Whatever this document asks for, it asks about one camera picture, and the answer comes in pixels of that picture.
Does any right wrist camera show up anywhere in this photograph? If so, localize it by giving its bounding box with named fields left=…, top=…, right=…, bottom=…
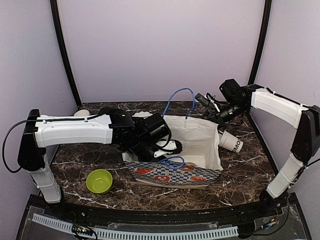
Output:
left=219, top=78, right=240, bottom=102

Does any right black corner post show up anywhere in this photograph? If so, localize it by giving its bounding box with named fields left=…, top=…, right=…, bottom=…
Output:
left=247, top=0, right=272, bottom=85

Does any white cup holding straws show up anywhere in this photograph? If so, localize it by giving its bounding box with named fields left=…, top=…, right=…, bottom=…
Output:
left=218, top=130, right=244, bottom=153

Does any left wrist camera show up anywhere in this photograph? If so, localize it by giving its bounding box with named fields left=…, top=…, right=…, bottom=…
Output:
left=142, top=113, right=172, bottom=142

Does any green bowl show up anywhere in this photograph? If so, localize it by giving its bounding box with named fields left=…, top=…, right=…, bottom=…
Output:
left=86, top=169, right=113, bottom=195

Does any white fluted ceramic bowl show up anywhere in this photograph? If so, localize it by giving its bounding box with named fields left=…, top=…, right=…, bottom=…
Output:
left=133, top=111, right=153, bottom=119

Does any white slotted cable duct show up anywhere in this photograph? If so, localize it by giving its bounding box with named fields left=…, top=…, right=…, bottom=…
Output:
left=31, top=213, right=239, bottom=240

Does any patterned paper takeout bag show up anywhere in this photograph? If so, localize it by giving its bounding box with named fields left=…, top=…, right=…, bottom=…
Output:
left=122, top=110, right=223, bottom=189

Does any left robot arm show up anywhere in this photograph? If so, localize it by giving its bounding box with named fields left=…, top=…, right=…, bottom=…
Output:
left=4, top=107, right=171, bottom=218

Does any stack of white paper cups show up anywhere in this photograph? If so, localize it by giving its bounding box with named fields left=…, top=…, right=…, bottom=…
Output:
left=73, top=109, right=90, bottom=117

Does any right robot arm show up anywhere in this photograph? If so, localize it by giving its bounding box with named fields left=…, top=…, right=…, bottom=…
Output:
left=196, top=79, right=320, bottom=199

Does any black corner post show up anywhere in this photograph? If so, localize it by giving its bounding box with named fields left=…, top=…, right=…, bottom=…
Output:
left=49, top=0, right=82, bottom=108
left=247, top=0, right=272, bottom=85

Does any left black corner post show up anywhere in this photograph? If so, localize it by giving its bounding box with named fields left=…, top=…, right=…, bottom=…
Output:
left=49, top=0, right=82, bottom=108

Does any black front rail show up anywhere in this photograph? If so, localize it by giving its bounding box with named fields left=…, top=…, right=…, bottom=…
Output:
left=27, top=193, right=296, bottom=230

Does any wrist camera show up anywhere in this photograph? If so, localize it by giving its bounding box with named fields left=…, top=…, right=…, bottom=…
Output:
left=219, top=78, right=240, bottom=102
left=142, top=113, right=172, bottom=142

